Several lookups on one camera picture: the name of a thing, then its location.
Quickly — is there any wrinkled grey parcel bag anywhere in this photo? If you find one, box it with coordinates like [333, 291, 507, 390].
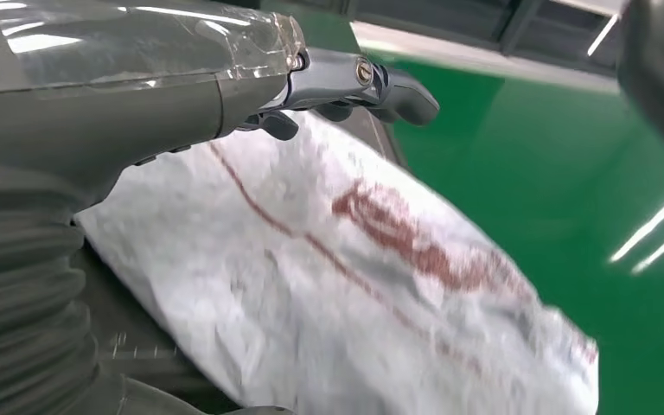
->
[73, 112, 601, 415]

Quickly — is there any black inbound scanner machine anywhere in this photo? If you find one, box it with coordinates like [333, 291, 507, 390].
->
[71, 105, 411, 415]

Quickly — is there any green conveyor belt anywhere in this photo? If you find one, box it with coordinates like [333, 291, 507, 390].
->
[366, 51, 664, 415]

